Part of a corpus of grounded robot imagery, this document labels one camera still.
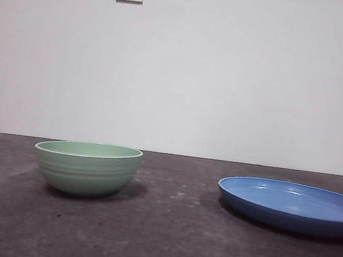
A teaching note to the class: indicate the blue plate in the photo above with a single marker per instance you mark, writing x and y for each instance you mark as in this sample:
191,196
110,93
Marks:
273,219

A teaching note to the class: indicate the green ribbed bowl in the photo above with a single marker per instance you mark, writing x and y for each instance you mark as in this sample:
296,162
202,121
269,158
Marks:
84,174

